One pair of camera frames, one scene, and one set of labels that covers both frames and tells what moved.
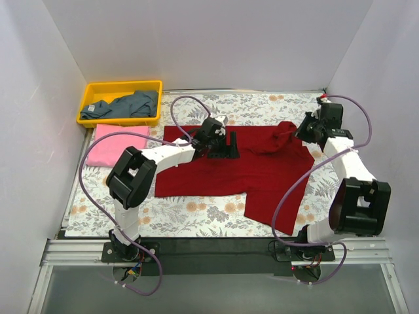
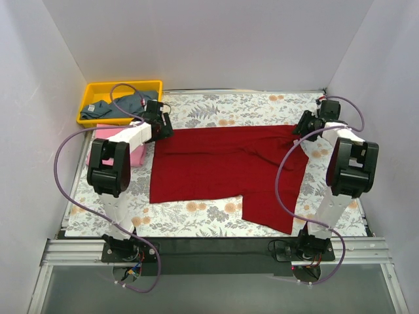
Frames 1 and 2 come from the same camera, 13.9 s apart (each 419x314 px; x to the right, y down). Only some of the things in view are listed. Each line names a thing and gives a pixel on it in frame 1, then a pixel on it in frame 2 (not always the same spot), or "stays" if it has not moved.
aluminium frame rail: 76,252 stays
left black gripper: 222,154 → 165,127
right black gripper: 304,129 stays
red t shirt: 270,174 stays
